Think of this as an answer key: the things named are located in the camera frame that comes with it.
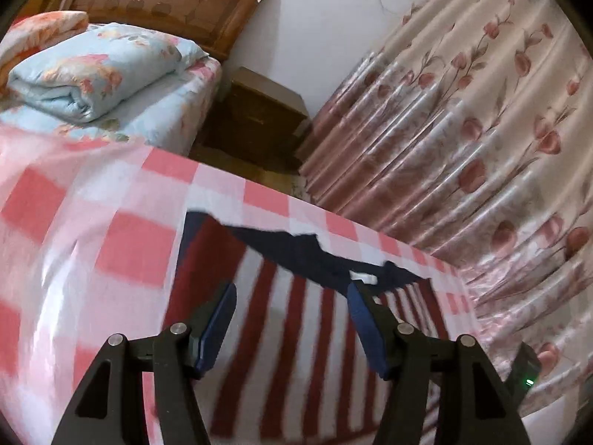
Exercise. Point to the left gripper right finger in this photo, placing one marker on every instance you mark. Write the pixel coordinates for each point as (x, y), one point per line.
(474, 405)

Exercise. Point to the floral pink curtain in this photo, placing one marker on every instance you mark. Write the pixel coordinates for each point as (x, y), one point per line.
(468, 135)

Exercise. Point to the orange floral pillow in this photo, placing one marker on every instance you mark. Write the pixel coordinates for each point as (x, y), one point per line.
(30, 35)

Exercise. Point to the light blue floral quilt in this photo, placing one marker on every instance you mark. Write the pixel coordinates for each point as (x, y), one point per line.
(88, 75)

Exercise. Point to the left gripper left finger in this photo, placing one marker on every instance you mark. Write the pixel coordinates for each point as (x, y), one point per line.
(108, 405)

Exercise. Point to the wooden nightstand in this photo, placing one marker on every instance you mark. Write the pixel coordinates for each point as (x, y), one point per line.
(258, 121)

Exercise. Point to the red grey striped sweater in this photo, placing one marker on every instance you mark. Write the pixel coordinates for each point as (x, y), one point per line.
(291, 369)

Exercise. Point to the pink checkered bed sheet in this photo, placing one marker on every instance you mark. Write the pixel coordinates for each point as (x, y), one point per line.
(90, 238)

